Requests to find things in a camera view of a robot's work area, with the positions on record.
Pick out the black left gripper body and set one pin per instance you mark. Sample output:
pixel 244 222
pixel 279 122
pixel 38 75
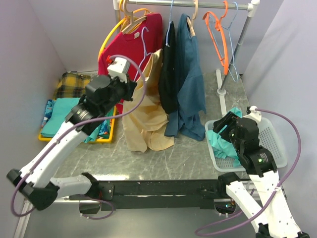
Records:
pixel 117 93

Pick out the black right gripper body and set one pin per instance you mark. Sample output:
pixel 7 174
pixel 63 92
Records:
pixel 236 141

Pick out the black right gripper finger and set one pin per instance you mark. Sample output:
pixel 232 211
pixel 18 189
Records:
pixel 228 133
pixel 226 122

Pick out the turquoise t shirt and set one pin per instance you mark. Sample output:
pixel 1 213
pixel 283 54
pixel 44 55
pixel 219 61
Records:
pixel 221 148

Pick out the pale blue wire hanger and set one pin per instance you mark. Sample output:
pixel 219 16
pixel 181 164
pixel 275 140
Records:
pixel 147 43

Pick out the cream beige shirt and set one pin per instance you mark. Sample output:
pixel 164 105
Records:
pixel 144 128

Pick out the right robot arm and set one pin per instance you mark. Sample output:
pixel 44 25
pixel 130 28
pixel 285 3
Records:
pixel 271 219

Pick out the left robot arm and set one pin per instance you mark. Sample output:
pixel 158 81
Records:
pixel 35 181

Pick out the dark blue shirt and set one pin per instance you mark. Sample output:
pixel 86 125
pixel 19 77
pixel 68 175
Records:
pixel 190 90

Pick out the black shirt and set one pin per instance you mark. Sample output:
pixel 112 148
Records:
pixel 167 81

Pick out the yellow plaid shirt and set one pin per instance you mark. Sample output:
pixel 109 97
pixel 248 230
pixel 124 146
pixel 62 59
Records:
pixel 71 85

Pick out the magenta pink shirt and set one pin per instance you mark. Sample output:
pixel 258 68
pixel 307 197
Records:
pixel 130 45

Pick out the yellow plastic hanger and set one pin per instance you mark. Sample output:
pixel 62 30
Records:
pixel 119 17

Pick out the beige hanger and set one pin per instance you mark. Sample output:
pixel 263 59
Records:
pixel 132 19

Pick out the light blue hanger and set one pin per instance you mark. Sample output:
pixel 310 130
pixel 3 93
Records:
pixel 169 24

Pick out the wooden hanger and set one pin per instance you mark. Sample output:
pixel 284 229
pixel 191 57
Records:
pixel 190 21

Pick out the white perforated plastic basket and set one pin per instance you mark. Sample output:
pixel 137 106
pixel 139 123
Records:
pixel 269 139

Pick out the green printed garment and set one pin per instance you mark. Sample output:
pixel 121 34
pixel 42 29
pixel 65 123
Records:
pixel 105 129

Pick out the yellow plastic tray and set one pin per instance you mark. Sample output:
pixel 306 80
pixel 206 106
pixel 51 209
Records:
pixel 107 139

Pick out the folded turquoise cloth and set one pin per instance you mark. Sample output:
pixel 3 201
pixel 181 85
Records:
pixel 61 109

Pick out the black base bar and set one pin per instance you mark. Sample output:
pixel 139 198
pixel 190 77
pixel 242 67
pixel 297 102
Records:
pixel 151 194

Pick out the blue patterned cloth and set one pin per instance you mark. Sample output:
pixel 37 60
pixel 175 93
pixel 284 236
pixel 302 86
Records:
pixel 48 112

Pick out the white clothes rack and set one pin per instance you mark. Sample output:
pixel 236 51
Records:
pixel 251 8

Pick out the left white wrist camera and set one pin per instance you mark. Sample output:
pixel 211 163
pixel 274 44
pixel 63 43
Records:
pixel 119 68

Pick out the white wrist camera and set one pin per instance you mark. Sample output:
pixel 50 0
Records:
pixel 254 114
pixel 119 68

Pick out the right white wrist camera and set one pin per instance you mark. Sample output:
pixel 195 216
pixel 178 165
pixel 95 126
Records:
pixel 254 114

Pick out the thin blue wire hanger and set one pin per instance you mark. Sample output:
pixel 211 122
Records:
pixel 212 21

